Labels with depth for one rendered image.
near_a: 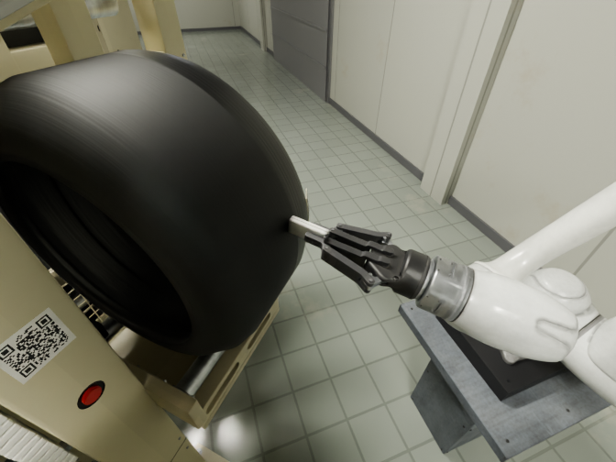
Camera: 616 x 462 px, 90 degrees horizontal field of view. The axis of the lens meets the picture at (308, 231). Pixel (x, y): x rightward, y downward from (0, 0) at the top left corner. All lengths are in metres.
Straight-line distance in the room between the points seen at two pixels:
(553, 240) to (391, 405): 1.24
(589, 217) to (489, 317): 0.27
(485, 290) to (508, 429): 0.67
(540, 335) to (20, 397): 0.69
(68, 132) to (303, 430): 1.48
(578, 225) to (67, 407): 0.87
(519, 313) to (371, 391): 1.30
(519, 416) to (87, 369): 1.05
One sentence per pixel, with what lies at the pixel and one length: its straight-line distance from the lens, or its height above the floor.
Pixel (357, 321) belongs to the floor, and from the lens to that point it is 1.92.
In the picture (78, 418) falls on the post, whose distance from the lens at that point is 0.69.
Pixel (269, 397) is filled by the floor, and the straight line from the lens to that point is 1.72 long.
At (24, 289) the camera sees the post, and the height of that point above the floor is 1.30.
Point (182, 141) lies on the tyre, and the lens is 0.45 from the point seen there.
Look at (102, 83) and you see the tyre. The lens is 0.52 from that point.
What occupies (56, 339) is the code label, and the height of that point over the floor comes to 1.20.
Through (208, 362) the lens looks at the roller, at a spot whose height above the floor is 0.92.
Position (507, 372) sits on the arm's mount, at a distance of 1.14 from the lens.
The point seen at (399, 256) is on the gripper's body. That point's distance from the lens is 0.53.
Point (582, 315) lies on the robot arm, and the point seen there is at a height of 0.94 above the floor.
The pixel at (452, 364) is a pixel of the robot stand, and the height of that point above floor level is 0.65.
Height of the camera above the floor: 1.60
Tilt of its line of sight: 41 degrees down
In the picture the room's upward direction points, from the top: straight up
